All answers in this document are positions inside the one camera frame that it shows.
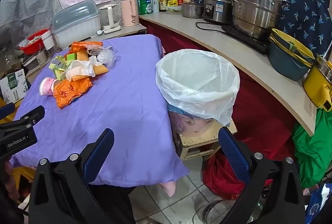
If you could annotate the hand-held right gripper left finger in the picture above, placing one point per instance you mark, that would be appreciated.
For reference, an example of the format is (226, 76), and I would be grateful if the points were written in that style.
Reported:
(99, 152)

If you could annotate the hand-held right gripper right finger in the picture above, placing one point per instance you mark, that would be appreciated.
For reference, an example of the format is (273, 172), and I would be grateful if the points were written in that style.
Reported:
(233, 152)

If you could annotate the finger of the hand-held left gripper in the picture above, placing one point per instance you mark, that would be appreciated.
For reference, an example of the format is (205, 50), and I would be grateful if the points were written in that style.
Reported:
(6, 111)
(28, 116)

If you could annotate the pink paper cup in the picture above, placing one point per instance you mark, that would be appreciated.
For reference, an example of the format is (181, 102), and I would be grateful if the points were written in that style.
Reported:
(48, 86)

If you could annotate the orange bag with red print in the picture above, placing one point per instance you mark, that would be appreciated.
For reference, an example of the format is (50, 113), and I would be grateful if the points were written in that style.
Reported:
(70, 94)

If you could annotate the pink waste bin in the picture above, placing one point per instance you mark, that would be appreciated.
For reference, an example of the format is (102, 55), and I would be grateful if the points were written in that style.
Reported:
(189, 122)

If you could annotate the yellow green snack wrapper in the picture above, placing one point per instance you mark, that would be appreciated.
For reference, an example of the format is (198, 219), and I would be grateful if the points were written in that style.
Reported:
(58, 67)

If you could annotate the white tissue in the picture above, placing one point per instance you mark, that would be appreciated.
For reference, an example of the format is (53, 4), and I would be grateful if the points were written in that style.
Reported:
(77, 68)

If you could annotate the green cardboard box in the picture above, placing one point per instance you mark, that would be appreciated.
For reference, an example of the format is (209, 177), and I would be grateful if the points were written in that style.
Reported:
(72, 57)

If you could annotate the yellow wafer biscuit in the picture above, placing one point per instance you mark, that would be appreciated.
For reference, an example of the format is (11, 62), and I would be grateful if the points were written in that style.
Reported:
(81, 55)
(98, 69)

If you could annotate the white plastic bin liner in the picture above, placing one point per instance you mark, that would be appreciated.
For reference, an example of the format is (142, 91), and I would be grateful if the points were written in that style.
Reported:
(197, 76)

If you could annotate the orange plastic bag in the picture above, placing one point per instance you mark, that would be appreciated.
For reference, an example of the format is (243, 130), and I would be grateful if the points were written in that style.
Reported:
(83, 45)

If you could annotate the clear plastic bag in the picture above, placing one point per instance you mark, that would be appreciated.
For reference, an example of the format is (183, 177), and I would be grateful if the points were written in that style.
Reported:
(106, 57)

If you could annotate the person's left hand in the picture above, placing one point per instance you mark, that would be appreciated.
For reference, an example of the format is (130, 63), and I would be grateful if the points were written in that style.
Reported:
(7, 180)

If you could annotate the printed cardboard box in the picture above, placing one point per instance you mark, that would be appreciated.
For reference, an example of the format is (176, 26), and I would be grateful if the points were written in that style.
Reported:
(13, 86)

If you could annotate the wooden stool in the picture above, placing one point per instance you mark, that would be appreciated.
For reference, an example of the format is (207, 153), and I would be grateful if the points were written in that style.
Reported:
(197, 143)

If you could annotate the purple tablecloth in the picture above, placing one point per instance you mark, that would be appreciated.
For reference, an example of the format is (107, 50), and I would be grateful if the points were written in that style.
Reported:
(116, 109)

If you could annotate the red counter curtain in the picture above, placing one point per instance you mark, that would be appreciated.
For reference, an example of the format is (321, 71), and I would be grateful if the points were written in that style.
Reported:
(262, 115)

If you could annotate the clear glass jar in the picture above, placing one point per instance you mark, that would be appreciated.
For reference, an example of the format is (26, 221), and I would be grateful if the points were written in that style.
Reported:
(215, 212)

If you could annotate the red plastic basin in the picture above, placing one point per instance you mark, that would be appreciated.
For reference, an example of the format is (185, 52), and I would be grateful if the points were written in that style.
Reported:
(32, 45)

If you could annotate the pink underlay cloth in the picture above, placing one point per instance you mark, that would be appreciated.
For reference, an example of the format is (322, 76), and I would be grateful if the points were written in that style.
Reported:
(168, 189)

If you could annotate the white plastic container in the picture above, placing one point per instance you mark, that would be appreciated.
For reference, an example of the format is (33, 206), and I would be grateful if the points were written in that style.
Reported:
(47, 41)

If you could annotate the green plastic bag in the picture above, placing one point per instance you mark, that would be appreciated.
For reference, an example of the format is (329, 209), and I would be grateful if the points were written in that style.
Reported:
(315, 151)

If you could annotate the blue printed bag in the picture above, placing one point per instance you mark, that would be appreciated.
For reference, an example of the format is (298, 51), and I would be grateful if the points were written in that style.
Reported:
(320, 205)

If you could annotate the white dish rack grey lid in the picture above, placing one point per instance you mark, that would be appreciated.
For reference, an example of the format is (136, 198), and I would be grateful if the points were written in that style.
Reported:
(75, 24)

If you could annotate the stacked blue yellow basins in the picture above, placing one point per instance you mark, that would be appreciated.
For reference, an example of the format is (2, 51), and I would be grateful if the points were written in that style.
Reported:
(288, 63)

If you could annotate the yellow electric pot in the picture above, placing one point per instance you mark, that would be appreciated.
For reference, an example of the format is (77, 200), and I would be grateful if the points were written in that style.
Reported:
(317, 86)

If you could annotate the white power plug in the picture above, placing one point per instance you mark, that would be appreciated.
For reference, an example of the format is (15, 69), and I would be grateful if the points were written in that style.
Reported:
(99, 32)

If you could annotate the grey plastic tarp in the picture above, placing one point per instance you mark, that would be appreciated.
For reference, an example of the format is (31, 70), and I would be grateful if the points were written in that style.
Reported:
(28, 3)

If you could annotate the black induction cooktop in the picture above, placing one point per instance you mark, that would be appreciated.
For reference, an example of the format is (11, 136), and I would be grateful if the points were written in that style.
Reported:
(249, 41)

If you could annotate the grey kitchen counter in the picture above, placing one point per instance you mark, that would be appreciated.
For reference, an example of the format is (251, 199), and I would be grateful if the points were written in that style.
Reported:
(220, 39)

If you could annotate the small grey side table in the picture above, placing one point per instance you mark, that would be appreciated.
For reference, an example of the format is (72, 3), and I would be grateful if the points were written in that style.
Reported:
(129, 30)

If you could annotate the glass electric kettle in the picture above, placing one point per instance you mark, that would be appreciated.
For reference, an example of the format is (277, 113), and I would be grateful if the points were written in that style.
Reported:
(107, 16)

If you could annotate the large steel steamer pot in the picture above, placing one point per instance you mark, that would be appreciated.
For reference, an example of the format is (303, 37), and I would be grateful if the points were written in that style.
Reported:
(256, 13)

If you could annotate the pink electric kettle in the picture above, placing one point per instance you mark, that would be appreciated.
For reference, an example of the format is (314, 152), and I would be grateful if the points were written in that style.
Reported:
(129, 12)

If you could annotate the steel rice cooker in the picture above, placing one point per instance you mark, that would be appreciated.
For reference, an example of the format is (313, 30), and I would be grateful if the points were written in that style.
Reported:
(217, 8)

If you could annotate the small steel pot glass lid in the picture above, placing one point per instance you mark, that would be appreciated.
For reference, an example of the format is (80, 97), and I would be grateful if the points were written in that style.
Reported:
(191, 9)

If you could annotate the clear plastic food container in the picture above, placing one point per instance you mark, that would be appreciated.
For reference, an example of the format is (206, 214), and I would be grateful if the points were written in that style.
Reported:
(173, 10)

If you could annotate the green tin can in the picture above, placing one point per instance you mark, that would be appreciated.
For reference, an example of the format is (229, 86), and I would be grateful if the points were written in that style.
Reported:
(144, 4)

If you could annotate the navy patterned cloth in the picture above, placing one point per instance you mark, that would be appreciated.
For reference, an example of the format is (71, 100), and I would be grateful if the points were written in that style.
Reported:
(303, 8)

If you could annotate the white bottle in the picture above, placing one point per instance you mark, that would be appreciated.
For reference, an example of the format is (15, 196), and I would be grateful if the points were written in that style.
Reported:
(156, 2)

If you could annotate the dark sauce bottle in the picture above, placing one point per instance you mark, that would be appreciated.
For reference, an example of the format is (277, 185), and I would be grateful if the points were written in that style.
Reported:
(162, 2)

